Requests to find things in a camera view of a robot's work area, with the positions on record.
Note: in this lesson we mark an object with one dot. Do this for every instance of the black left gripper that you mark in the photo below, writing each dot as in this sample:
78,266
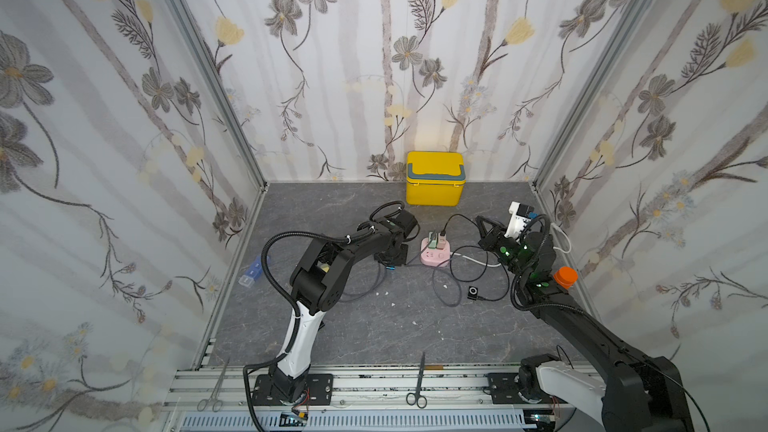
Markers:
402,262

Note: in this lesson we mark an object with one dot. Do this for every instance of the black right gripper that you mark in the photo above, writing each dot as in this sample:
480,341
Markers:
491,237

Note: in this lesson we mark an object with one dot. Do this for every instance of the green usb charger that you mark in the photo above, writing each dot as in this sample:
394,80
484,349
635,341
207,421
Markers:
434,240

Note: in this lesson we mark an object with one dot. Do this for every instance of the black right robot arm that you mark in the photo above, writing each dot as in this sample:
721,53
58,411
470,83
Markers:
633,392

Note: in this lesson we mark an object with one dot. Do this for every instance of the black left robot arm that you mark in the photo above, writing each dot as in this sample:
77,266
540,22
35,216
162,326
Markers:
318,282

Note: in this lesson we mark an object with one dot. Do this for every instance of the pink power strip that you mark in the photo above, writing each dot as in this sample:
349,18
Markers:
434,258

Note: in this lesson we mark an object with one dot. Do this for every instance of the orange cylindrical bottle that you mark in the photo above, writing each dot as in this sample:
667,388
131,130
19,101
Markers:
566,277

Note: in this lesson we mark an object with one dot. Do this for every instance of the blue transparent plastic case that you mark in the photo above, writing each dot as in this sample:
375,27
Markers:
251,273

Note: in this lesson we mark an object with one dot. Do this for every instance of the silver surgical scissors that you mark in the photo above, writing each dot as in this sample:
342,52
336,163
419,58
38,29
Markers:
213,402

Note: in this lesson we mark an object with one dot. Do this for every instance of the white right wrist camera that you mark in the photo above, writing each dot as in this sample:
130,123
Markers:
520,217

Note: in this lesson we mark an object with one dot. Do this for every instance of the yellow storage box grey handle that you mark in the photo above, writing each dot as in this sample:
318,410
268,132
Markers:
434,178

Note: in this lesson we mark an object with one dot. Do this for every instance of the black handled scissors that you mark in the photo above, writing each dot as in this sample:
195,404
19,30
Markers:
416,397

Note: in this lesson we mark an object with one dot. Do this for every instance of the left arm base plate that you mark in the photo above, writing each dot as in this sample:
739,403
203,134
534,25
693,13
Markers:
316,392

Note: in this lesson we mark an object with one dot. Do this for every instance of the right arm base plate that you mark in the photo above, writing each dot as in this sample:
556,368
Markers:
504,389

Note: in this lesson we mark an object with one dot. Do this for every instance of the white slotted cable duct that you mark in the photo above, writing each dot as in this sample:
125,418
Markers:
399,420

